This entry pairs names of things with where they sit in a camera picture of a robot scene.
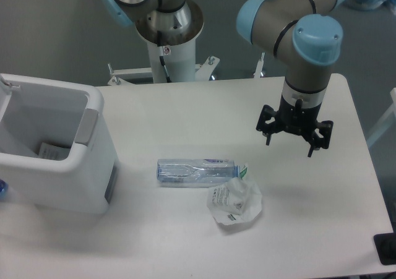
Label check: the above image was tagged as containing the white trash can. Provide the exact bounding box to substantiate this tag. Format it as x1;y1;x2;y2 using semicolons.
1;74;118;214

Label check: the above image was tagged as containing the white frame at right edge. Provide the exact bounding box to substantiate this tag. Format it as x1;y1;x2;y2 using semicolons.
366;88;395;148

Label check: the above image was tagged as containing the white plastic bag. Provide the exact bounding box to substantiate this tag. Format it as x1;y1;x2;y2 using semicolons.
207;165;262;226

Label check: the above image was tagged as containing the white pedestal base frame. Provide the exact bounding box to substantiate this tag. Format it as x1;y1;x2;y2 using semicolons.
106;52;267;86

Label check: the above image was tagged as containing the black device at table edge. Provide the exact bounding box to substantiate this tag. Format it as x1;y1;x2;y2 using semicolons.
373;233;395;265

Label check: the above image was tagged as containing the clear plastic water bottle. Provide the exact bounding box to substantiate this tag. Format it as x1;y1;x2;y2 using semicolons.
157;159;240;188

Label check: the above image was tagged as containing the black cable on pedestal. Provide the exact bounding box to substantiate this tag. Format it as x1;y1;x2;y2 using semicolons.
157;30;172;84

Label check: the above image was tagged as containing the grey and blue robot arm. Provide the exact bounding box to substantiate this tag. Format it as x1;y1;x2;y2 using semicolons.
102;0;344;151

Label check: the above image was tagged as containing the white paper inside trash can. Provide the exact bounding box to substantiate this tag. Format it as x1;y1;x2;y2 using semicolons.
38;142;71;161

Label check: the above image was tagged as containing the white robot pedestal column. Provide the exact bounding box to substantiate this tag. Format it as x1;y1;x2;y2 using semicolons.
135;0;205;84

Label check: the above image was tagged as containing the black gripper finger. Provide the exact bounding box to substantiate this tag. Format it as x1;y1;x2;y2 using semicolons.
256;105;282;145
304;120;334;157

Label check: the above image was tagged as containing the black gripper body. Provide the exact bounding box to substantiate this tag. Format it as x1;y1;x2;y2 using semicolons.
275;97;322;135

